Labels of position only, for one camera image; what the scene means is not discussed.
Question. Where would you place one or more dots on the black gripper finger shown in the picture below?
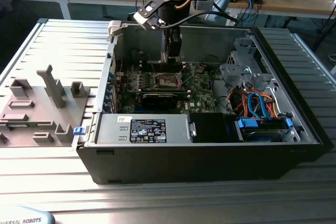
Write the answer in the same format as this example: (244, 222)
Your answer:
(175, 45)

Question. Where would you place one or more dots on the metal locking lever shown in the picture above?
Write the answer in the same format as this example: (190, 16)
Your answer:
(151, 64)

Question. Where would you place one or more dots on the CPU socket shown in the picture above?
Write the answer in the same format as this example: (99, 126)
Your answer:
(166, 81)

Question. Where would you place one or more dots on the green motherboard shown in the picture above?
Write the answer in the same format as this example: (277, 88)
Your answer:
(203, 91)

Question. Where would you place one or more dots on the black graphics card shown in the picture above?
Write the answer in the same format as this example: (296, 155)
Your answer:
(162, 102)

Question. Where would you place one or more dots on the metal drive cage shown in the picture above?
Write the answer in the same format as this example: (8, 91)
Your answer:
(231, 77)

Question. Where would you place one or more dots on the black plastic shroud box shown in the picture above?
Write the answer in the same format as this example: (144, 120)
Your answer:
(210, 128)

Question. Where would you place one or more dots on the grey power supply unit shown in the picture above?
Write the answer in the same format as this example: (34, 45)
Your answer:
(110, 129)

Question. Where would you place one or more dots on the hard disk in blue carrier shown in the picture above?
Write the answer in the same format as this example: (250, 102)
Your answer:
(248, 124)

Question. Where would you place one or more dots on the black PC case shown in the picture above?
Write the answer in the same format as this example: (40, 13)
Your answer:
(183, 166)

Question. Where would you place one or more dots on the blue plastic case latch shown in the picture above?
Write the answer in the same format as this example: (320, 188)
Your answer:
(78, 130)

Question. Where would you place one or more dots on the grey parts rack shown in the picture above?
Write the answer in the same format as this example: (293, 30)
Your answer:
(39, 119)

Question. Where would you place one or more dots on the pale blue teach pendant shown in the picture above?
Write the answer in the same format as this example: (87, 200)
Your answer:
(26, 218)

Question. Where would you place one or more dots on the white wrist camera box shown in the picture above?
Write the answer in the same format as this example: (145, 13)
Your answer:
(147, 11)

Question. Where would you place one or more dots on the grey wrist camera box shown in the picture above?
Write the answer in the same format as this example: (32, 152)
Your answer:
(203, 1)

